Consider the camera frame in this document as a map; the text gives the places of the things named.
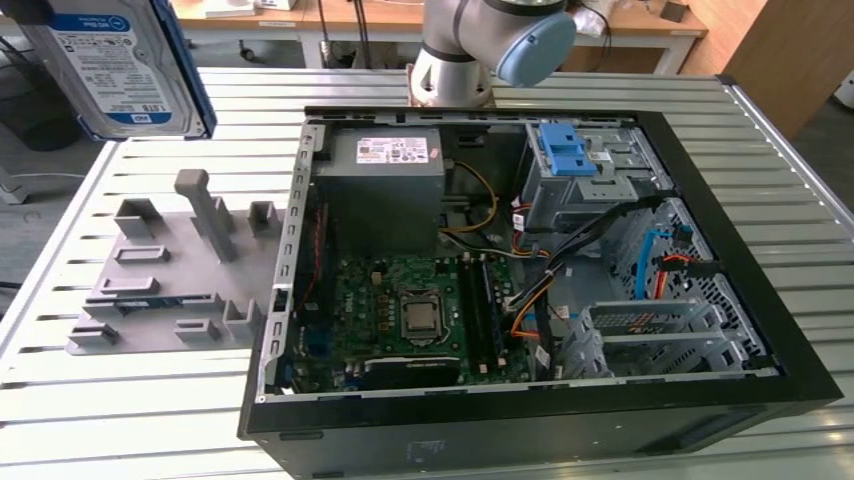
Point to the grey metal disk bay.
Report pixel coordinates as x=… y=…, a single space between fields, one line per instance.
x=667 y=345

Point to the wooden cabinet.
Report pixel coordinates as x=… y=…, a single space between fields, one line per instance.
x=787 y=60

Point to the grey parts rack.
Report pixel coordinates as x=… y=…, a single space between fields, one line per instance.
x=173 y=250

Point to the empty blue drive carrier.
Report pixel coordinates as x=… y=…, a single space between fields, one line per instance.
x=563 y=145

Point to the grey metal drive cage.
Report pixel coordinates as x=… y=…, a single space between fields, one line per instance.
x=600 y=192

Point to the wooden desk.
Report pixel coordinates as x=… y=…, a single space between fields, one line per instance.
x=333 y=15

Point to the black graphics card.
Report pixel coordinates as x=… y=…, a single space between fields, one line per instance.
x=409 y=372

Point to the grey metal bracket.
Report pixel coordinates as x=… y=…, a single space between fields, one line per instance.
x=13 y=190

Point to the grey power supply unit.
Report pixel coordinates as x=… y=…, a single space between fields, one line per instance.
x=380 y=200

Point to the green motherboard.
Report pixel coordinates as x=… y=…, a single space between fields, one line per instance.
x=373 y=300

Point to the black PC case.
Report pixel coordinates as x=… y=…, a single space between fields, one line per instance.
x=467 y=430

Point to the black mesh waste bin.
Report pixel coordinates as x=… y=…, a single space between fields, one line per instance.
x=46 y=135

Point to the silver CPU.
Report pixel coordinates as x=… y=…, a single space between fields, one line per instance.
x=419 y=316

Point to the hard disk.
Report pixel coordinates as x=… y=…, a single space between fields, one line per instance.
x=113 y=65

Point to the RAM stick in rack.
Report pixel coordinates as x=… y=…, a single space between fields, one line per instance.
x=153 y=302

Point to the white box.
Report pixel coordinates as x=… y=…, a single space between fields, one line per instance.
x=226 y=9

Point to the CPU socket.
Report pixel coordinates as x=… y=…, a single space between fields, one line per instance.
x=421 y=294

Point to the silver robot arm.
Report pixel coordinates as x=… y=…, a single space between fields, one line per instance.
x=453 y=30

